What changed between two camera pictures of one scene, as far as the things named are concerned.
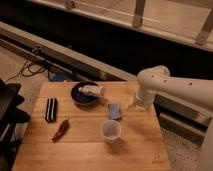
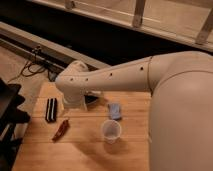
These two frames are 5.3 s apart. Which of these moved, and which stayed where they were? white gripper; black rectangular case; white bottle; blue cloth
Moved: white gripper
Stayed: black rectangular case; blue cloth; white bottle
